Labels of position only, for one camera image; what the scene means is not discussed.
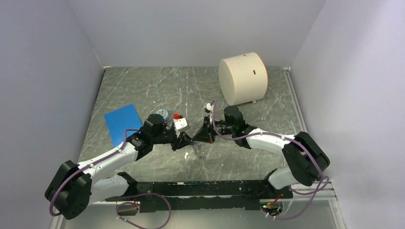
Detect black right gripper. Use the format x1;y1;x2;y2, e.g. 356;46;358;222
192;115;235;144

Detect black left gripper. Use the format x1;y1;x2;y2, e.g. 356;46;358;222
151;128;192;151

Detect metal key organizer plate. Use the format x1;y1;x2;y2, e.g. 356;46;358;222
191;141;203;158

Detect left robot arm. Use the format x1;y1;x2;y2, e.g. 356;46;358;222
44;114;192;219

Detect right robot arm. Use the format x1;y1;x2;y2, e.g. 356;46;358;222
192;106;330;198

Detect small blue labelled jar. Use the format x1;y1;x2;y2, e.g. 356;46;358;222
156;109;169;119

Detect blue flat pad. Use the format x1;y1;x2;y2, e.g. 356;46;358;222
104;104;142;147

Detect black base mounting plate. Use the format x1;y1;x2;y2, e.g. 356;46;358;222
107;180;293;213

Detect cream cylindrical container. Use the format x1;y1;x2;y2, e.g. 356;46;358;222
218;52;268;105

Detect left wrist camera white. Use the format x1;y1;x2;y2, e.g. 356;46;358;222
173;113;190;133

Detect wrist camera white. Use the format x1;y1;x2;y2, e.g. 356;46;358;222
173;113;190;133
204;100;216;114

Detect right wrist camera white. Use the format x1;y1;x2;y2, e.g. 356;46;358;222
204;100;216;114

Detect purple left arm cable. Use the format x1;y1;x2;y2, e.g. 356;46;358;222
49;117;175;217

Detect aluminium frame rail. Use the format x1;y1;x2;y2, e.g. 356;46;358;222
57;180;337;206

